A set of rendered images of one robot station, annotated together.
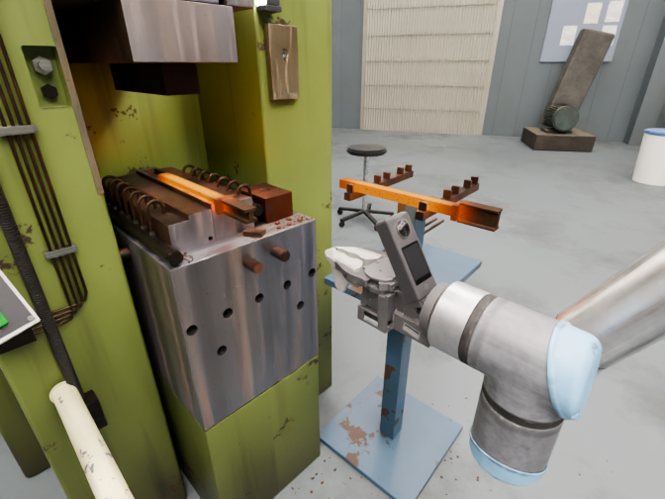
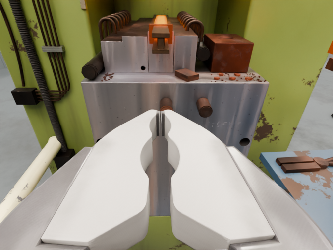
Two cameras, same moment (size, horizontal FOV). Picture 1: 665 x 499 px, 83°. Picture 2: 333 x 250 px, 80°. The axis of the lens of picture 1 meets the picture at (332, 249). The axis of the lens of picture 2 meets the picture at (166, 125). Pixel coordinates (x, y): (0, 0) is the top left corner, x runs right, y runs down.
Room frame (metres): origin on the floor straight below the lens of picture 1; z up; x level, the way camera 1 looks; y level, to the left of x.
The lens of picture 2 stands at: (0.47, -0.07, 1.06)
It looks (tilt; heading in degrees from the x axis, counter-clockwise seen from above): 33 degrees down; 44
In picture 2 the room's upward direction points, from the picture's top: 1 degrees clockwise
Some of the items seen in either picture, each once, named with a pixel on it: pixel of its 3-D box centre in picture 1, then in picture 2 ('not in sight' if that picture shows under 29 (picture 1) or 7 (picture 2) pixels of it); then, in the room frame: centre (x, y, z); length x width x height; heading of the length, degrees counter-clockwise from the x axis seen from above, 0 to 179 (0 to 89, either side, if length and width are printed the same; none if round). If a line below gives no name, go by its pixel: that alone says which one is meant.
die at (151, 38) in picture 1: (140, 38); not in sight; (0.91, 0.41, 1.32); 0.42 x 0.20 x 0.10; 45
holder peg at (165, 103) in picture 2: (252, 264); (166, 107); (0.73, 0.17, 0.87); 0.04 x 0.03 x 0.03; 45
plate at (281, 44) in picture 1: (282, 63); not in sight; (1.08, 0.13, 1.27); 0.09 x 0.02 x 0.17; 135
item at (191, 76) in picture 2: (254, 232); (186, 74); (0.79, 0.18, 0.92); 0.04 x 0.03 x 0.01; 77
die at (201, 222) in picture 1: (171, 201); (152, 36); (0.91, 0.41, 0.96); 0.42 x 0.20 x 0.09; 45
